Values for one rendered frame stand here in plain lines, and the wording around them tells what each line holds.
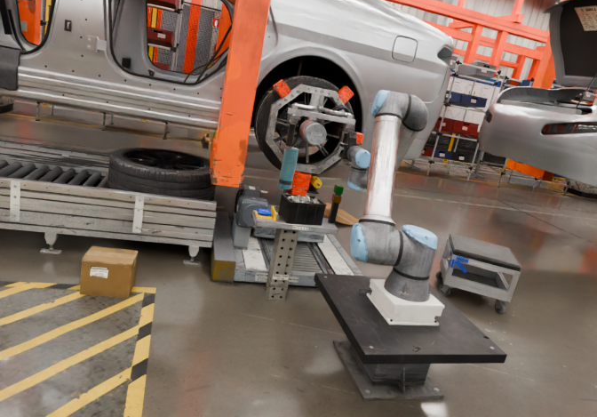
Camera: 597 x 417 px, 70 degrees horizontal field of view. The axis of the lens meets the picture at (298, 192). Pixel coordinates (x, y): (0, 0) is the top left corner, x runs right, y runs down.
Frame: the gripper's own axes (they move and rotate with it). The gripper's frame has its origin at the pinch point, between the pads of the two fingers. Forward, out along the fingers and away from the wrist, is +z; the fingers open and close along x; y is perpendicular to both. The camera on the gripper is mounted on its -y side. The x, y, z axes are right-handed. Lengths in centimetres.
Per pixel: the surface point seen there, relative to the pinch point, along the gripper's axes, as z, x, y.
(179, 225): -11, -90, 59
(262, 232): 20, -36, 71
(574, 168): 57, 233, -3
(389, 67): 33, 32, -51
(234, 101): -19, -70, -14
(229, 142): -19, -70, 7
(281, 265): -46, -36, 62
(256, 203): -2, -47, 44
